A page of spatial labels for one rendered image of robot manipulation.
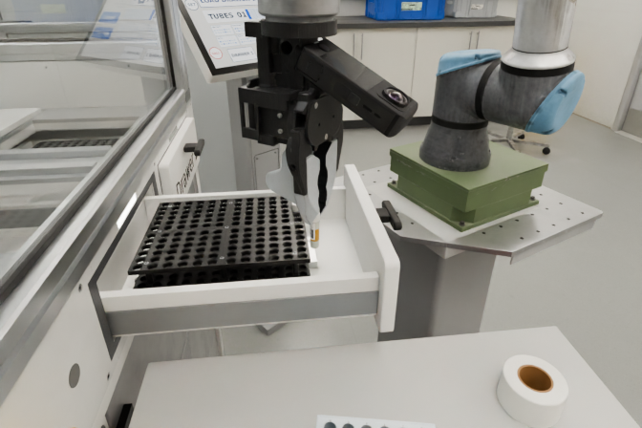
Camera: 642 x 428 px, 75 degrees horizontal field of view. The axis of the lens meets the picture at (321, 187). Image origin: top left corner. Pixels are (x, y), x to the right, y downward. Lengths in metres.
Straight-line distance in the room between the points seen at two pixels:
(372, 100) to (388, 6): 3.44
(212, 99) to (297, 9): 1.89
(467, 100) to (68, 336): 0.73
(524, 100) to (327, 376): 0.55
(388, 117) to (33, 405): 0.37
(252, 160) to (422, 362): 1.15
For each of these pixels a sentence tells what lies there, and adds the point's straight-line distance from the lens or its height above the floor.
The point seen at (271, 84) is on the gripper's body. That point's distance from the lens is 0.43.
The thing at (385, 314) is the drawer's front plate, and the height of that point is 0.85.
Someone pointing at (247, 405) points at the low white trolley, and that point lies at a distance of 0.57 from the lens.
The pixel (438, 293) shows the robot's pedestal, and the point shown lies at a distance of 1.01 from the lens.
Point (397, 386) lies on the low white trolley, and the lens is 0.59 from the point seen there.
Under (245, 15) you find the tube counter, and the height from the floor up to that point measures 1.11.
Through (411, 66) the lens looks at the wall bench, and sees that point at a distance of 3.79.
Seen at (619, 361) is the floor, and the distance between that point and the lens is 1.93.
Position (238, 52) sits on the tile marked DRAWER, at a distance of 1.41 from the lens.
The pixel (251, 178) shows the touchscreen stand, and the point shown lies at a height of 0.53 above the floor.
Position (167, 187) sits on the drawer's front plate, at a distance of 0.79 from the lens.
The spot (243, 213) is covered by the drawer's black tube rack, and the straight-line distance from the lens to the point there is 0.65.
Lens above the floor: 1.22
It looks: 26 degrees down
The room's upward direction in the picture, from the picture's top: straight up
